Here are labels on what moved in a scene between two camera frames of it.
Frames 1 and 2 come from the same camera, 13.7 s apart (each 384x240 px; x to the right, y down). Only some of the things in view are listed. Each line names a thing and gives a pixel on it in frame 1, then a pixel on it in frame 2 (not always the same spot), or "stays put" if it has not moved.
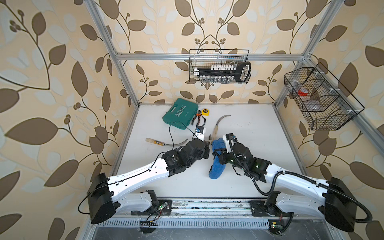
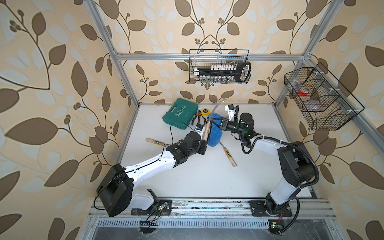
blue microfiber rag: [217, 169] -> [216, 132]
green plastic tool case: [180, 113] stays put
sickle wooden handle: [155, 141] stays put
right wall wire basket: [325, 103] stays put
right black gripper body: [226, 158] -> [232, 127]
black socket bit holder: [239, 71] stays put
